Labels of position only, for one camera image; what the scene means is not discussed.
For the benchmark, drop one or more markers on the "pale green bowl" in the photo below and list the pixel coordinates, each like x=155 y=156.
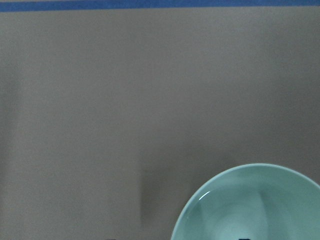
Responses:
x=257 y=201

